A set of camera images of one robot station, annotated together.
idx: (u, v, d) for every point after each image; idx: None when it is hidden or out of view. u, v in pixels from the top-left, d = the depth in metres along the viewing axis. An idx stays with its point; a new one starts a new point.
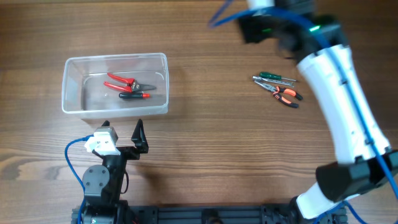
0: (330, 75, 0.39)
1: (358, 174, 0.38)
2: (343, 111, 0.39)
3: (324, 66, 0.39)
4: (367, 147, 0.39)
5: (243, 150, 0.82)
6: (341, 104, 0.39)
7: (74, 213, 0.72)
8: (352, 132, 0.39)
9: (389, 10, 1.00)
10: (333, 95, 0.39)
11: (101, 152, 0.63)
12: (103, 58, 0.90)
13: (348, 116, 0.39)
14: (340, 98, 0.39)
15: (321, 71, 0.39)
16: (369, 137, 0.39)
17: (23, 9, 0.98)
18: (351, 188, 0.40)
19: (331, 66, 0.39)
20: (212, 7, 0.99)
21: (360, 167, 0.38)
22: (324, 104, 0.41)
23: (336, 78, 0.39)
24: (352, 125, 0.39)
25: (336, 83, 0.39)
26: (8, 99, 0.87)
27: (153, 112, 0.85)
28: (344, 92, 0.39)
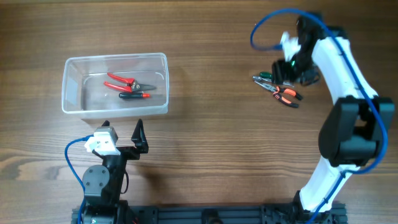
0: (330, 48, 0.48)
1: (349, 107, 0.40)
2: (340, 70, 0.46)
3: (327, 44, 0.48)
4: (357, 92, 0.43)
5: (243, 150, 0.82)
6: (337, 65, 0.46)
7: (74, 213, 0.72)
8: (347, 83, 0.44)
9: (391, 9, 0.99)
10: (334, 61, 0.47)
11: (101, 152, 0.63)
12: (103, 58, 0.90)
13: (344, 73, 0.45)
14: (339, 61, 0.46)
15: (325, 47, 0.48)
16: (359, 83, 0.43)
17: (23, 9, 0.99)
18: (346, 129, 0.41)
19: (333, 45, 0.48)
20: (212, 7, 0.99)
21: (347, 102, 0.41)
22: (328, 73, 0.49)
23: (335, 49, 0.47)
24: (346, 76, 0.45)
25: (335, 53, 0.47)
26: (8, 99, 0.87)
27: (153, 112, 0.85)
28: (343, 60, 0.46)
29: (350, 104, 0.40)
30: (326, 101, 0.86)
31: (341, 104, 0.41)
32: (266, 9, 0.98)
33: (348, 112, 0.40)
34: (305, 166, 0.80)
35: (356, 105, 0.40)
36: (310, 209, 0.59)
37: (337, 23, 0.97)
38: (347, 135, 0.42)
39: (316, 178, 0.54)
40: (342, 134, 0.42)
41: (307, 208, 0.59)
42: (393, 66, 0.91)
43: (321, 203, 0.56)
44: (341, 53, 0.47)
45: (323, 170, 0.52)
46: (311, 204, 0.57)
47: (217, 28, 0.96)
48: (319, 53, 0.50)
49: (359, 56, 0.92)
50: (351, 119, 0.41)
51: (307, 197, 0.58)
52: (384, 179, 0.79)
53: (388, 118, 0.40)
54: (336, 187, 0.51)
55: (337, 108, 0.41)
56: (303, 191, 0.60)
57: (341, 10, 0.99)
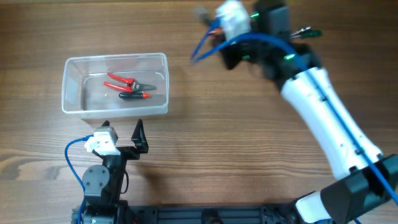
0: (310, 95, 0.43)
1: (358, 186, 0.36)
2: (326, 123, 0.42)
3: (302, 87, 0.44)
4: (356, 152, 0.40)
5: (243, 150, 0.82)
6: (324, 116, 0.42)
7: (74, 213, 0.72)
8: (341, 144, 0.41)
9: (391, 9, 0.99)
10: (317, 114, 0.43)
11: (101, 152, 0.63)
12: (103, 58, 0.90)
13: (334, 129, 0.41)
14: (321, 111, 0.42)
15: (300, 92, 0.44)
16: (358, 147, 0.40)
17: (23, 9, 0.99)
18: (357, 205, 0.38)
19: (311, 88, 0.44)
20: (213, 7, 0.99)
21: (359, 184, 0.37)
22: (309, 117, 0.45)
23: (315, 96, 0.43)
24: (339, 134, 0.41)
25: (317, 99, 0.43)
26: (8, 99, 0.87)
27: (153, 112, 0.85)
28: (327, 109, 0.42)
29: (359, 185, 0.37)
30: None
31: (354, 188, 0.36)
32: None
33: (359, 191, 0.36)
34: (305, 167, 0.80)
35: (365, 183, 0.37)
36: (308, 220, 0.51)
37: (337, 23, 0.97)
38: (359, 209, 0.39)
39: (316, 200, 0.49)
40: (353, 211, 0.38)
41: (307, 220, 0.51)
42: (392, 66, 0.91)
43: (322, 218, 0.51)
44: (324, 99, 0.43)
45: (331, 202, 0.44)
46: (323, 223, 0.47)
47: None
48: (292, 93, 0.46)
49: (359, 57, 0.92)
50: (361, 198, 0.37)
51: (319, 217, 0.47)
52: None
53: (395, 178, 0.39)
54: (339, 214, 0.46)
55: (346, 191, 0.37)
56: (305, 206, 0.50)
57: (342, 10, 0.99)
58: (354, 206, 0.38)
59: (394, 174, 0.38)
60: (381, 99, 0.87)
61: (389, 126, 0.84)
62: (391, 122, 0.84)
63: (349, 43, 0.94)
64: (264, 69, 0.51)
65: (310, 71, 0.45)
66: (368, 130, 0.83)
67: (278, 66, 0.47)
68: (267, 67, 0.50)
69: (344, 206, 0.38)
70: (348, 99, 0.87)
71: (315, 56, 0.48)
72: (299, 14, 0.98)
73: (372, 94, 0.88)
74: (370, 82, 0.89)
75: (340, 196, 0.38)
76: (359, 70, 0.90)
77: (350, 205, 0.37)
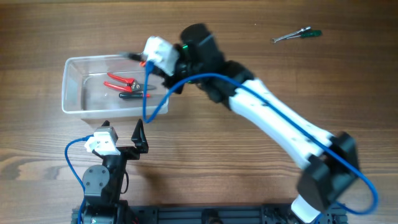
0: (252, 104, 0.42)
1: (319, 173, 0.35)
2: (275, 127, 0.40)
3: (243, 98, 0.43)
4: (311, 144, 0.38)
5: (243, 150, 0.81)
6: (270, 121, 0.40)
7: (74, 213, 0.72)
8: (293, 138, 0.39)
9: (392, 9, 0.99)
10: (264, 120, 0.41)
11: (101, 152, 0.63)
12: (103, 58, 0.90)
13: (282, 130, 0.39)
14: (267, 117, 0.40)
15: (245, 102, 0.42)
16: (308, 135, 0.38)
17: (23, 9, 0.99)
18: (329, 189, 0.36)
19: (251, 96, 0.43)
20: (213, 7, 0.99)
21: (320, 169, 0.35)
22: (263, 127, 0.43)
23: (257, 102, 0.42)
24: (288, 131, 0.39)
25: (260, 106, 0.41)
26: (8, 99, 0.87)
27: (153, 112, 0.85)
28: (271, 113, 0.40)
29: (318, 170, 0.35)
30: (326, 101, 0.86)
31: (316, 174, 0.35)
32: (266, 9, 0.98)
33: (323, 177, 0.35)
34: None
35: (325, 168, 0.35)
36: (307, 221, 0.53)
37: (337, 23, 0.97)
38: (333, 192, 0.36)
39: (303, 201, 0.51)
40: (328, 196, 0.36)
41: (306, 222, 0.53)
42: (392, 66, 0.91)
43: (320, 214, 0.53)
44: (265, 104, 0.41)
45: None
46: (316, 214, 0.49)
47: (217, 28, 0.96)
48: (239, 108, 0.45)
49: (359, 57, 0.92)
50: (328, 179, 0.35)
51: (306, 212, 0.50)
52: (384, 179, 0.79)
53: (354, 154, 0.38)
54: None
55: (310, 177, 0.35)
56: (295, 208, 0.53)
57: (342, 10, 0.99)
58: (324, 190, 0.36)
59: (350, 150, 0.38)
60: (381, 98, 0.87)
61: (389, 125, 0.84)
62: (391, 122, 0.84)
63: (349, 43, 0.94)
64: (206, 93, 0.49)
65: (245, 84, 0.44)
66: (367, 130, 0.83)
67: (221, 89, 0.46)
68: (208, 91, 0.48)
69: (316, 191, 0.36)
70: (348, 99, 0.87)
71: (248, 70, 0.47)
72: (299, 14, 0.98)
73: (372, 94, 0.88)
74: (370, 82, 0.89)
75: (308, 183, 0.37)
76: (359, 70, 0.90)
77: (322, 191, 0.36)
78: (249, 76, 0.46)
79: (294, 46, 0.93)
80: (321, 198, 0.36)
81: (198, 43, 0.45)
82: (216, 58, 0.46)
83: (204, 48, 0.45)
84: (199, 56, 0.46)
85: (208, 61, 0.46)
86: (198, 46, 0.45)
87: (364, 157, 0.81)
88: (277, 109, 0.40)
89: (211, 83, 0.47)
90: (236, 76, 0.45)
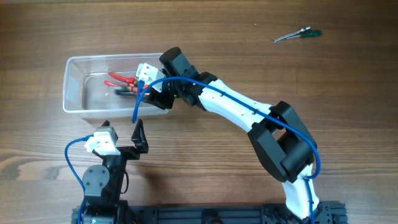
0: (213, 96, 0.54)
1: (261, 136, 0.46)
2: (231, 111, 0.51)
3: (206, 93, 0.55)
4: (256, 116, 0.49)
5: (243, 150, 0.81)
6: (226, 107, 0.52)
7: (74, 213, 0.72)
8: (242, 114, 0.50)
9: (391, 9, 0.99)
10: (222, 107, 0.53)
11: (101, 152, 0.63)
12: (103, 58, 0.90)
13: (234, 109, 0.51)
14: (225, 104, 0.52)
15: (208, 96, 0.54)
16: (252, 108, 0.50)
17: (23, 9, 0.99)
18: (275, 151, 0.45)
19: (212, 91, 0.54)
20: (212, 7, 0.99)
21: (263, 133, 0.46)
22: (227, 116, 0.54)
23: (216, 94, 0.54)
24: (239, 109, 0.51)
25: (218, 96, 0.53)
26: (8, 99, 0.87)
27: (154, 112, 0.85)
28: (226, 100, 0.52)
29: (260, 134, 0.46)
30: (326, 101, 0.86)
31: (259, 138, 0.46)
32: (266, 9, 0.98)
33: (264, 139, 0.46)
34: None
35: (266, 132, 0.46)
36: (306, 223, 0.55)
37: (338, 23, 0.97)
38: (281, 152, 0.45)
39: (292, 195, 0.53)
40: (275, 156, 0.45)
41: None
42: (392, 67, 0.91)
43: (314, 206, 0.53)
44: (222, 94, 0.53)
45: (291, 189, 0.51)
46: (305, 210, 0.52)
47: (217, 28, 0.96)
48: (209, 104, 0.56)
49: (359, 57, 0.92)
50: (270, 141, 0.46)
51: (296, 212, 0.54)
52: (384, 179, 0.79)
53: (293, 119, 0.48)
54: (307, 186, 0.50)
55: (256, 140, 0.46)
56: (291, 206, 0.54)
57: (341, 10, 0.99)
58: (270, 151, 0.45)
59: (288, 116, 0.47)
60: (382, 98, 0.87)
61: (389, 125, 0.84)
62: (390, 122, 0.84)
63: (349, 43, 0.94)
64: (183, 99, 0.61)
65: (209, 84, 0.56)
66: (368, 130, 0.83)
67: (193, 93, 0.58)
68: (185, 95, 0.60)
69: (265, 154, 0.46)
70: (348, 99, 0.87)
71: (212, 74, 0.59)
72: (299, 14, 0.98)
73: (372, 94, 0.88)
74: (370, 82, 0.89)
75: (259, 149, 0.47)
76: (359, 70, 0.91)
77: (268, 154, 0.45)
78: (212, 78, 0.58)
79: (294, 46, 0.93)
80: (270, 158, 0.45)
81: (172, 60, 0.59)
82: (188, 70, 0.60)
83: (176, 63, 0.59)
84: (175, 70, 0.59)
85: (181, 71, 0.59)
86: (172, 62, 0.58)
87: (364, 157, 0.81)
88: (231, 97, 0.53)
89: (185, 89, 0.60)
90: (203, 79, 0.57)
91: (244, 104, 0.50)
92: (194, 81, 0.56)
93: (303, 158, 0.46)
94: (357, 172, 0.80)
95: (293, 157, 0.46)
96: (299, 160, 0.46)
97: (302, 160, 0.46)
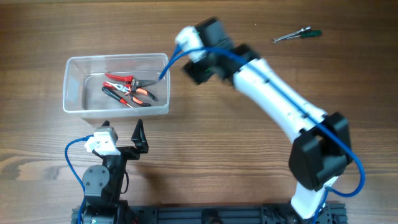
0: (254, 81, 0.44)
1: (309, 146, 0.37)
2: (274, 101, 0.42)
3: (245, 74, 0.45)
4: (305, 121, 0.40)
5: (242, 150, 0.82)
6: (270, 98, 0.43)
7: (74, 213, 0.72)
8: (288, 114, 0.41)
9: (391, 9, 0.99)
10: (261, 92, 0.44)
11: (101, 152, 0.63)
12: (103, 57, 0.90)
13: (280, 104, 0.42)
14: (268, 93, 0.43)
15: (247, 79, 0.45)
16: (303, 111, 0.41)
17: (23, 9, 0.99)
18: (316, 163, 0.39)
19: (254, 74, 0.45)
20: (212, 7, 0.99)
21: (310, 143, 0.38)
22: (263, 104, 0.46)
23: (259, 79, 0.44)
24: (285, 105, 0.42)
25: (260, 83, 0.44)
26: (8, 99, 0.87)
27: (154, 112, 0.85)
28: (269, 87, 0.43)
29: (309, 143, 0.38)
30: (326, 101, 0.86)
31: (306, 147, 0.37)
32: (266, 9, 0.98)
33: (311, 150, 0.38)
34: None
35: (315, 142, 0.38)
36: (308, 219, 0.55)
37: (338, 23, 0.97)
38: (320, 165, 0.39)
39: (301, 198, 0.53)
40: (315, 168, 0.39)
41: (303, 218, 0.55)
42: (392, 67, 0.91)
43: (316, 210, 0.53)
44: (265, 81, 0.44)
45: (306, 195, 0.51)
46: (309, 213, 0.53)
47: None
48: (244, 86, 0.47)
49: (359, 57, 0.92)
50: (316, 152, 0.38)
51: (301, 209, 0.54)
52: (384, 178, 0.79)
53: (345, 133, 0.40)
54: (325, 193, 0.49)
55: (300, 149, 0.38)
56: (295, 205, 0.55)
57: (341, 10, 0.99)
58: (311, 163, 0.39)
59: (342, 129, 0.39)
60: (382, 98, 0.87)
61: (389, 125, 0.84)
62: (390, 122, 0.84)
63: (349, 43, 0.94)
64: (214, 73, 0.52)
65: (249, 63, 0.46)
66: (368, 131, 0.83)
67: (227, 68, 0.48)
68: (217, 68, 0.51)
69: (304, 163, 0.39)
70: (348, 99, 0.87)
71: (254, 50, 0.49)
72: (299, 14, 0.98)
73: (372, 94, 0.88)
74: (370, 82, 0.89)
75: (298, 155, 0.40)
76: (359, 70, 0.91)
77: (308, 164, 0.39)
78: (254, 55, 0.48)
79: (294, 46, 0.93)
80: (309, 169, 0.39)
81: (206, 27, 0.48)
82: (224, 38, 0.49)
83: (211, 33, 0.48)
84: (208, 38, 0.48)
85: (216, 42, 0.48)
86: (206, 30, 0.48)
87: (364, 157, 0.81)
88: (276, 86, 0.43)
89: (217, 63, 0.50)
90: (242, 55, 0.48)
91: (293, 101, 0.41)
92: (232, 55, 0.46)
93: (336, 172, 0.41)
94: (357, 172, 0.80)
95: (329, 171, 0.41)
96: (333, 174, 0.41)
97: (334, 173, 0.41)
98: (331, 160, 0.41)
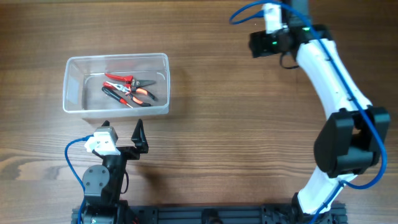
0: (318, 55, 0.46)
1: (343, 122, 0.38)
2: (328, 78, 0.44)
3: (313, 48, 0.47)
4: (349, 103, 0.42)
5: (243, 150, 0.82)
6: (326, 74, 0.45)
7: (74, 213, 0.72)
8: (337, 92, 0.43)
9: (392, 9, 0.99)
10: (320, 66, 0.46)
11: (101, 152, 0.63)
12: (103, 57, 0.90)
13: (333, 81, 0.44)
14: (326, 70, 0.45)
15: (311, 53, 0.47)
16: (351, 94, 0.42)
17: (23, 9, 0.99)
18: (343, 144, 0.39)
19: (319, 51, 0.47)
20: (212, 7, 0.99)
21: (344, 121, 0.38)
22: (316, 80, 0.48)
23: (322, 56, 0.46)
24: (336, 84, 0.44)
25: (322, 59, 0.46)
26: (8, 99, 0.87)
27: (154, 112, 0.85)
28: (330, 65, 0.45)
29: (344, 120, 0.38)
30: None
31: (339, 124, 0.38)
32: None
33: (344, 128, 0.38)
34: (305, 166, 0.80)
35: (351, 122, 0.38)
36: (310, 213, 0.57)
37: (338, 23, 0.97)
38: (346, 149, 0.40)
39: (310, 188, 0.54)
40: (339, 149, 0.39)
41: (308, 210, 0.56)
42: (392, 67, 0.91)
43: (321, 206, 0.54)
44: (328, 59, 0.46)
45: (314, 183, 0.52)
46: (316, 203, 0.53)
47: (217, 28, 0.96)
48: (305, 58, 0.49)
49: (359, 57, 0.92)
50: (348, 133, 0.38)
51: (307, 200, 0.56)
52: (384, 178, 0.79)
53: (383, 130, 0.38)
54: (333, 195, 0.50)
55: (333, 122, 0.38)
56: (305, 196, 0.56)
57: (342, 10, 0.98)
58: (339, 143, 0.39)
59: (381, 124, 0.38)
60: (381, 99, 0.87)
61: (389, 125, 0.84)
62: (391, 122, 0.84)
63: (349, 43, 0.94)
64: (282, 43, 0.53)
65: (321, 40, 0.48)
66: None
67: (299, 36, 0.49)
68: (285, 37, 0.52)
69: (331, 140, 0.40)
70: None
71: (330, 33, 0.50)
72: None
73: (372, 94, 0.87)
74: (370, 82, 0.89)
75: (329, 131, 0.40)
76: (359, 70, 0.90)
77: (335, 142, 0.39)
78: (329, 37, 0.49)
79: None
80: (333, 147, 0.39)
81: None
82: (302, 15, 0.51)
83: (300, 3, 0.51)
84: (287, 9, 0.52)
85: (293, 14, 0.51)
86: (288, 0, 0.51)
87: None
88: (336, 67, 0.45)
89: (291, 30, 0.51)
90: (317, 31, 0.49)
91: (345, 83, 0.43)
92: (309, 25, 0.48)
93: (356, 165, 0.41)
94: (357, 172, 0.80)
95: (352, 160, 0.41)
96: (354, 166, 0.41)
97: (354, 166, 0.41)
98: (356, 151, 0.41)
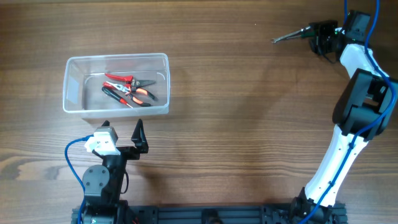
0: (356, 49, 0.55)
1: (364, 75, 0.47)
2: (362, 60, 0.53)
3: (354, 46, 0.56)
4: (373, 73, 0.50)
5: (243, 150, 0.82)
6: (360, 58, 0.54)
7: (74, 213, 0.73)
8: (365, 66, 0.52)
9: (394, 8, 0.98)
10: (357, 54, 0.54)
11: (101, 152, 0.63)
12: (103, 57, 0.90)
13: (364, 61, 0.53)
14: (360, 56, 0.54)
15: (351, 48, 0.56)
16: (375, 66, 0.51)
17: (22, 9, 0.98)
18: (359, 93, 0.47)
19: (358, 47, 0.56)
20: (212, 7, 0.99)
21: (364, 75, 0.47)
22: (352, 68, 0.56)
23: (357, 50, 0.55)
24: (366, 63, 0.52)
25: (359, 51, 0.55)
26: (8, 99, 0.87)
27: (154, 112, 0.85)
28: (365, 55, 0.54)
29: (365, 73, 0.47)
30: (326, 101, 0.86)
31: (360, 74, 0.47)
32: (267, 9, 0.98)
33: (363, 79, 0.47)
34: (305, 166, 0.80)
35: (370, 77, 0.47)
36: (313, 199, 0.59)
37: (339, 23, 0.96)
38: (360, 101, 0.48)
39: (321, 167, 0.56)
40: (354, 98, 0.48)
41: (313, 196, 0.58)
42: (394, 66, 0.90)
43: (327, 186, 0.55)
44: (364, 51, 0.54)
45: (326, 158, 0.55)
46: (324, 180, 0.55)
47: (217, 28, 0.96)
48: (346, 55, 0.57)
49: None
50: (365, 84, 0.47)
51: (314, 183, 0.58)
52: (384, 178, 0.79)
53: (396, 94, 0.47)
54: (342, 165, 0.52)
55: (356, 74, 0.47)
56: (311, 182, 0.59)
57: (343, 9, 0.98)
58: (356, 93, 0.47)
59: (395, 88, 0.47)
60: None
61: (390, 125, 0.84)
62: (391, 122, 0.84)
63: None
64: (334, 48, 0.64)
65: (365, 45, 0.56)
66: None
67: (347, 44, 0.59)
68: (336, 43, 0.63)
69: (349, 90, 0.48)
70: None
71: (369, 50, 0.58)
72: (299, 14, 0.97)
73: None
74: None
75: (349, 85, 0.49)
76: None
77: (352, 91, 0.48)
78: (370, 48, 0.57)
79: (294, 46, 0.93)
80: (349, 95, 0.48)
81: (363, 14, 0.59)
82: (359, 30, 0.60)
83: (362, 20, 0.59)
84: (352, 23, 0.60)
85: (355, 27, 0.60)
86: (357, 16, 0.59)
87: (364, 157, 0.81)
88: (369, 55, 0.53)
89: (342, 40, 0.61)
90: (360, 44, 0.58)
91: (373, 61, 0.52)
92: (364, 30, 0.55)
93: (365, 122, 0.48)
94: (357, 172, 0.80)
95: (360, 114, 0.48)
96: (360, 121, 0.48)
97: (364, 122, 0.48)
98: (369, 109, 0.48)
